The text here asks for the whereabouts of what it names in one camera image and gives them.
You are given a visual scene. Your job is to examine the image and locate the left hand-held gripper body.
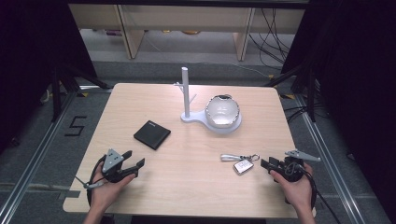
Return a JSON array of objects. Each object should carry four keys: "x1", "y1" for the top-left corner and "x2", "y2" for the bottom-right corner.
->
[{"x1": 101, "y1": 148, "x2": 139, "y2": 184}]

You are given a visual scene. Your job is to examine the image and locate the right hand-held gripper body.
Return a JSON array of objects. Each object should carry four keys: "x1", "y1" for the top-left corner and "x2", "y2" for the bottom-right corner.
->
[{"x1": 270, "y1": 149, "x2": 321, "y2": 183}]

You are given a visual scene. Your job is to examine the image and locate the car key with grey strap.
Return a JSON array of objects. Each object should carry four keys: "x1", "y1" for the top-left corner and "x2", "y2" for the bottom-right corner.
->
[{"x1": 219, "y1": 152, "x2": 261, "y2": 175}]

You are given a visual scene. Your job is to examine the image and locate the black wallet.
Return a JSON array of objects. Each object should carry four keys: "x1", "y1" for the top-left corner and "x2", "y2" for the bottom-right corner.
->
[{"x1": 133, "y1": 119, "x2": 172, "y2": 151}]

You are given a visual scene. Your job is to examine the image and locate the white stand with tray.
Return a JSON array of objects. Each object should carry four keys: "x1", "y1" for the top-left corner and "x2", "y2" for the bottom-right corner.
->
[{"x1": 173, "y1": 66, "x2": 243, "y2": 135}]

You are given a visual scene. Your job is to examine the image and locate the person's right hand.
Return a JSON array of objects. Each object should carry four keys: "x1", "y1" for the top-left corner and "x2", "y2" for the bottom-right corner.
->
[{"x1": 270, "y1": 163, "x2": 314, "y2": 210}]

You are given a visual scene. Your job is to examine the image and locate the person's left hand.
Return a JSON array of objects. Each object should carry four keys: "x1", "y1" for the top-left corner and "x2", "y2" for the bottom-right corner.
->
[{"x1": 90, "y1": 161, "x2": 137, "y2": 211}]

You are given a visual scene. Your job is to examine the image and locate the grey metal plug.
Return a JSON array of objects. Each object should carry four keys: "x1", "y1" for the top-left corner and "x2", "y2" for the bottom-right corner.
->
[{"x1": 74, "y1": 175, "x2": 106, "y2": 190}]

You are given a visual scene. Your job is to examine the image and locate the grey floor tape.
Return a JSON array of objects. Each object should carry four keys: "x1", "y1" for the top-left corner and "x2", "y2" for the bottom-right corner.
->
[{"x1": 57, "y1": 189, "x2": 81, "y2": 201}]

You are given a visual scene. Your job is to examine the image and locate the black metal stand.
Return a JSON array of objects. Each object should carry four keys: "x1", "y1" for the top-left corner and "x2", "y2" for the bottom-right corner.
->
[
  {"x1": 50, "y1": 63, "x2": 110, "y2": 123},
  {"x1": 264, "y1": 62, "x2": 318, "y2": 123}
]

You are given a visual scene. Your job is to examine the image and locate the black curtain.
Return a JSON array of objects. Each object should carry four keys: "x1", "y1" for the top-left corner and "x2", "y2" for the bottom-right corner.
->
[
  {"x1": 280, "y1": 0, "x2": 396, "y2": 223},
  {"x1": 0, "y1": 0, "x2": 98, "y2": 155}
]

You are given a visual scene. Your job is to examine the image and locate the light wooden desk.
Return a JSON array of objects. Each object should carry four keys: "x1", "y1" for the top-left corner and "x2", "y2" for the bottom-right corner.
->
[{"x1": 68, "y1": 3, "x2": 306, "y2": 62}]

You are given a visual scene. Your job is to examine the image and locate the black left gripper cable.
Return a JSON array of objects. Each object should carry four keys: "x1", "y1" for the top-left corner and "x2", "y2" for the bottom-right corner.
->
[{"x1": 86, "y1": 154, "x2": 107, "y2": 208}]

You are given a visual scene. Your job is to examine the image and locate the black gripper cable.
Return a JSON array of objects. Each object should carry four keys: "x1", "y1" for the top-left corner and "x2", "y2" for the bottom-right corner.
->
[
  {"x1": 288, "y1": 161, "x2": 344, "y2": 224},
  {"x1": 86, "y1": 154, "x2": 107, "y2": 208}
]

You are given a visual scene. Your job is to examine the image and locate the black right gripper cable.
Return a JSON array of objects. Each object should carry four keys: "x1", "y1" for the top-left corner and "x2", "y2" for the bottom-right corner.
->
[{"x1": 288, "y1": 161, "x2": 344, "y2": 224}]

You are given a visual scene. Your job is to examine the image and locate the aluminium floor rail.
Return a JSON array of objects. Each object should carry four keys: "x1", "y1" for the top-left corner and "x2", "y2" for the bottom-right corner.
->
[
  {"x1": 293, "y1": 92, "x2": 366, "y2": 224},
  {"x1": 0, "y1": 85, "x2": 113, "y2": 224}
]

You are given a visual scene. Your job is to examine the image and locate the black floor cables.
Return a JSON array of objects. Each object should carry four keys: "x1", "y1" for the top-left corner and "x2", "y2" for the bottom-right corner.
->
[{"x1": 281, "y1": 105, "x2": 326, "y2": 124}]

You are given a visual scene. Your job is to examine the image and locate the white floor cable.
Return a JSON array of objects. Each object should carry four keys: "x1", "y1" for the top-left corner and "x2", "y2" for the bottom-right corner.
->
[{"x1": 232, "y1": 63, "x2": 273, "y2": 78}]

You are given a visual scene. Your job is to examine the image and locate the bundle of black cables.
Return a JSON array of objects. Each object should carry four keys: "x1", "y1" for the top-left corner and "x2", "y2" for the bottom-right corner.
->
[{"x1": 247, "y1": 7, "x2": 297, "y2": 71}]

